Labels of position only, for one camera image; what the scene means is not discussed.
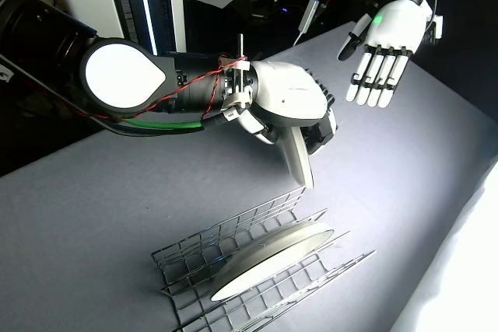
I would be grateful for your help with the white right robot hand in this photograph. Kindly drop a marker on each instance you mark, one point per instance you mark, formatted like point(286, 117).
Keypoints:
point(288, 91)

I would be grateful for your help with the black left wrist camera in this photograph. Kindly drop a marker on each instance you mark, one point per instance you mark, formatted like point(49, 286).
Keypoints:
point(437, 29)

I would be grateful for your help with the white notched part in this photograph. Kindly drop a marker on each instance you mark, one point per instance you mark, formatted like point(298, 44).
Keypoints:
point(4, 73)

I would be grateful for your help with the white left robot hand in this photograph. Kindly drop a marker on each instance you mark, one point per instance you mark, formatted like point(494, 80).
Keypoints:
point(397, 29)

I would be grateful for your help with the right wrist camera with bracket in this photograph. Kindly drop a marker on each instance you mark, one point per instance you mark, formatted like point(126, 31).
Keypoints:
point(249, 120)

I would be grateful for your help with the white cloth sheet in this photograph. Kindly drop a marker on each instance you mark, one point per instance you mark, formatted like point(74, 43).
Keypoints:
point(467, 270)

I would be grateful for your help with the black box with label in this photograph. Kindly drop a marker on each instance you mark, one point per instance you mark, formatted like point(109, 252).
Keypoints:
point(260, 7)

